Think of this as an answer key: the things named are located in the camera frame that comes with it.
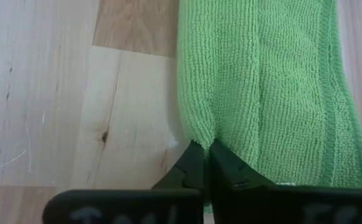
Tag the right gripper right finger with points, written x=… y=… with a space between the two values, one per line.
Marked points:
x=261 y=205

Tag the green microfiber towel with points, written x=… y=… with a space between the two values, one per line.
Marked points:
x=261 y=93

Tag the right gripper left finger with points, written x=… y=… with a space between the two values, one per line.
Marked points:
x=131 y=207

